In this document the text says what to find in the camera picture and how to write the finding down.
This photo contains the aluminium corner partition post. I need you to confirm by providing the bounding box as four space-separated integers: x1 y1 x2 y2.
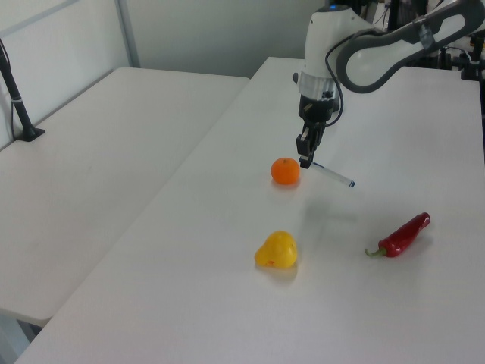
114 0 142 70

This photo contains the orange mandarin fruit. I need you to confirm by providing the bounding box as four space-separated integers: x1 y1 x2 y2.
270 156 301 186

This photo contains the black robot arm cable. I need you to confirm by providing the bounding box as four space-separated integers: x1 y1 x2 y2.
324 30 383 127

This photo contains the yellow toy pear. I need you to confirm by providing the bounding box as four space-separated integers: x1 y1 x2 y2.
253 229 298 268

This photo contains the red chili pepper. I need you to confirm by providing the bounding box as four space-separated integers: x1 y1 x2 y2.
364 212 431 260

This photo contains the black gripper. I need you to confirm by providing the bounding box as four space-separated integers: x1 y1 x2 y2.
296 95 340 168

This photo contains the black camera stand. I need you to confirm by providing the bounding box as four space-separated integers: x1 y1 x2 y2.
0 36 46 143

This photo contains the blue and white marker pen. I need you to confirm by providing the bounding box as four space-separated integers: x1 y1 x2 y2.
311 162 357 188

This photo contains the black background lab equipment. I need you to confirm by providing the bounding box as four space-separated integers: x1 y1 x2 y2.
427 30 485 81

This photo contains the white side table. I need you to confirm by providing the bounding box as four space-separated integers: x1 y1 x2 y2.
0 67 252 328

